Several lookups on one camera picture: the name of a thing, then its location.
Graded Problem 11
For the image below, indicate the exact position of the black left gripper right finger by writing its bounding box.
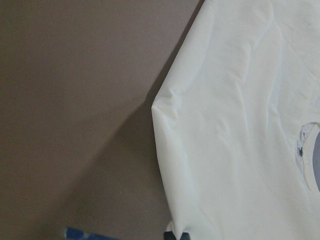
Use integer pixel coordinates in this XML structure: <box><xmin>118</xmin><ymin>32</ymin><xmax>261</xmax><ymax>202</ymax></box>
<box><xmin>180</xmin><ymin>232</ymin><xmax>191</xmax><ymax>240</ymax></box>

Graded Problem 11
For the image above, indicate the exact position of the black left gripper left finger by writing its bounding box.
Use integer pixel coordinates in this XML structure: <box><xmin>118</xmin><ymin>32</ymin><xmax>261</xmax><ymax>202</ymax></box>
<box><xmin>163</xmin><ymin>231</ymin><xmax>175</xmax><ymax>240</ymax></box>

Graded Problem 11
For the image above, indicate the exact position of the white long-sleeve cat shirt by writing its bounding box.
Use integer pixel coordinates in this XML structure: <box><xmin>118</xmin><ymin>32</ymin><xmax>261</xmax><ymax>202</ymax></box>
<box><xmin>151</xmin><ymin>0</ymin><xmax>320</xmax><ymax>240</ymax></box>

